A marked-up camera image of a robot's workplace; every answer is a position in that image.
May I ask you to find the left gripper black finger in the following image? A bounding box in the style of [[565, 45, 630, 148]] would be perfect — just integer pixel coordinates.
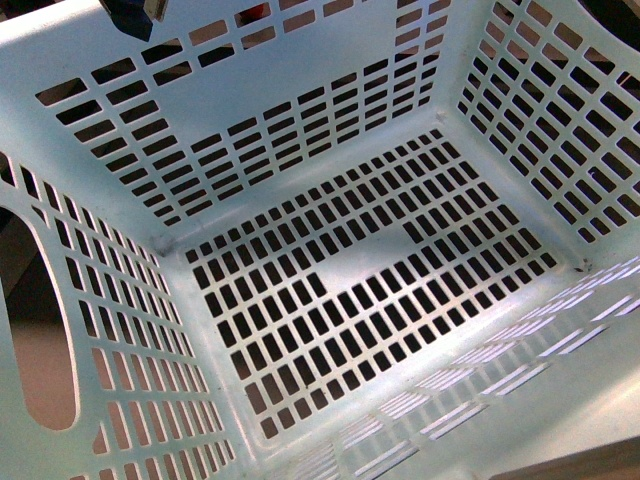
[[100, 0, 168, 42]]

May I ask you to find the light green plastic basket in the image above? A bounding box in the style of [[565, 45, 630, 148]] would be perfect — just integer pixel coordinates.
[[1, 1, 639, 479]]

